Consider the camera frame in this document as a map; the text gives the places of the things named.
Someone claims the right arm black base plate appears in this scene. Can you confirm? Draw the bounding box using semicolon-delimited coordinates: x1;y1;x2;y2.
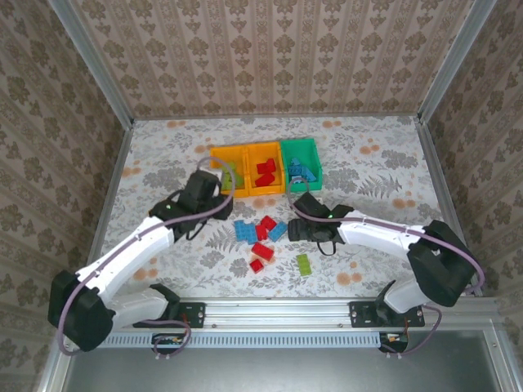
349;301;426;329

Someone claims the aluminium corner post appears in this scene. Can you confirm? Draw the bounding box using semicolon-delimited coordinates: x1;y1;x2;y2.
48;0;135;126
418;0;498;123

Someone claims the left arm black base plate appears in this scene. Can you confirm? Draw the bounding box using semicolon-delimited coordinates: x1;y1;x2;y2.
132;301;205;330

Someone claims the aluminium side rail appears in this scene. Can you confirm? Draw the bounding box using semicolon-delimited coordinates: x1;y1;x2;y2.
414;117;484;297
83;121;135;274

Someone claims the right wrist black cable loop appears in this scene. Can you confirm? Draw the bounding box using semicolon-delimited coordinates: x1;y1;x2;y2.
318;238;340;257

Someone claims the white slotted cable duct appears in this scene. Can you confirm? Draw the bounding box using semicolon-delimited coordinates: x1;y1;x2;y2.
97;331;383;349

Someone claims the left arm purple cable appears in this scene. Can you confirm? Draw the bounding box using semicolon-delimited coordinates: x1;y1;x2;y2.
56;158;236;360

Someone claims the wide blue lego brick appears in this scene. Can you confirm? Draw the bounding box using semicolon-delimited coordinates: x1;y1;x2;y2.
233;220;258;245

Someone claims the thin aluminium edge rail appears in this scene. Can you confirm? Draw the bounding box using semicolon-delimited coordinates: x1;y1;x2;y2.
132;112;420;121

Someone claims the green plastic bin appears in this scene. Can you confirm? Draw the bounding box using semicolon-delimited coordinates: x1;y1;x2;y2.
279;137;324;193

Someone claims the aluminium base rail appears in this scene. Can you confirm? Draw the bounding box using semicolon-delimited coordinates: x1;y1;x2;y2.
60;297;502;328

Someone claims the floral table cover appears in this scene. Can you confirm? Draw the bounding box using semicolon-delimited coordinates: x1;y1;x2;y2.
87;115;475;299

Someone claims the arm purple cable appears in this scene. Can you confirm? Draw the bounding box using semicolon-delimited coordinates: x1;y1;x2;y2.
56;158;236;360
285;178;487;360

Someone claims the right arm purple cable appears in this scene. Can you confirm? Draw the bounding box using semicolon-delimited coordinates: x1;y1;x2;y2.
285;178;487;360

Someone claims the orange plastic bin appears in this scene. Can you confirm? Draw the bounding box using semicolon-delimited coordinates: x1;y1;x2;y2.
246;141;286;196
209;145;250;199

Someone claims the grey metal panel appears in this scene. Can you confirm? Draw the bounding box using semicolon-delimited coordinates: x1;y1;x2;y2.
38;329;523;392

